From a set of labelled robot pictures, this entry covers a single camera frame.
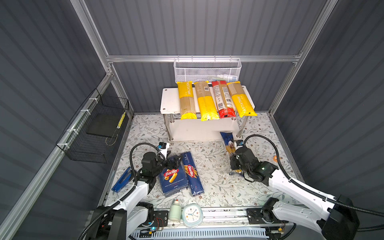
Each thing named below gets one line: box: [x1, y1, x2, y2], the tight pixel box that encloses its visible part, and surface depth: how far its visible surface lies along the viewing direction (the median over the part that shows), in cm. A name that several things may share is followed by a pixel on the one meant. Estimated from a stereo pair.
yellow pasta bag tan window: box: [227, 81, 258, 118], surface depth 78 cm
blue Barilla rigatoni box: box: [159, 160, 189, 198], surface depth 81 cm
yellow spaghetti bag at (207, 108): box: [194, 81, 220, 122], surface depth 77 cm
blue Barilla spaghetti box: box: [182, 151, 205, 197], surface depth 86 cm
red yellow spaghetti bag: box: [211, 80, 236, 119], surface depth 77 cm
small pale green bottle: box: [169, 199, 182, 222], surface depth 71 cm
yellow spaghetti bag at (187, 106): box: [177, 81, 197, 120], surface depth 77 cm
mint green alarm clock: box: [181, 203, 204, 228], surface depth 74 cm
